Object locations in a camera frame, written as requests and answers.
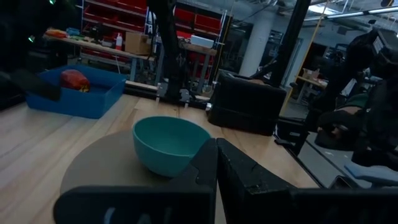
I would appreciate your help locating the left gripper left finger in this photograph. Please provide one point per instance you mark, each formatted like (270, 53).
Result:
(155, 205)

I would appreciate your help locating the brown cardboard box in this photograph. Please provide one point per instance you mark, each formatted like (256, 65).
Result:
(136, 43)

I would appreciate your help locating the white round pillar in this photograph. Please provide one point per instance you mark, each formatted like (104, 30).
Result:
(256, 46)

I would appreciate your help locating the red apple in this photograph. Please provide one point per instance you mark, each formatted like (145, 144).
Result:
(73, 79)

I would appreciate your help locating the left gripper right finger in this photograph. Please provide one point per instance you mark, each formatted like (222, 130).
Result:
(280, 205)

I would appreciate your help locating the black slanted frame post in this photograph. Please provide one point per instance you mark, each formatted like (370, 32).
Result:
(290, 40)

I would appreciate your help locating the white rectangular box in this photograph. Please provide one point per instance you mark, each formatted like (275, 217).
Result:
(202, 41)

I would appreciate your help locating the grey round placemat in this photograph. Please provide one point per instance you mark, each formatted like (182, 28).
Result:
(102, 161)

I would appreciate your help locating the teal ribbed bowl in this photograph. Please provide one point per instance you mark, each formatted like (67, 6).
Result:
(168, 140)

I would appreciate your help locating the small wooden desk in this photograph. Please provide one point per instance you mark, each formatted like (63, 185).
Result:
(311, 81)

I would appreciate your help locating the blue padded seat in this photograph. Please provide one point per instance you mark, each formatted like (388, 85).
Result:
(376, 174)

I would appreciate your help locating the blue plastic bin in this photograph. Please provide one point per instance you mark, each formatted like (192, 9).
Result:
(77, 104)

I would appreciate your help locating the yellow slanted pole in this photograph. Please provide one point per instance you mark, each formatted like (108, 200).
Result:
(306, 53)

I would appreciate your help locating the wooden workbench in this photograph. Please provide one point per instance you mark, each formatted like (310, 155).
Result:
(102, 48)

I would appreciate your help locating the black fabric bin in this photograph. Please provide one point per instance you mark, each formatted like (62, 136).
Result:
(245, 105)

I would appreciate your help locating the white spray bottle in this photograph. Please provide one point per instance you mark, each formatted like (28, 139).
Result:
(118, 43)

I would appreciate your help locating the person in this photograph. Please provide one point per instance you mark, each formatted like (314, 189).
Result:
(342, 110)

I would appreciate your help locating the red bin storage shelf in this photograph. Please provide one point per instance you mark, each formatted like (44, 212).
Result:
(202, 21)
(124, 12)

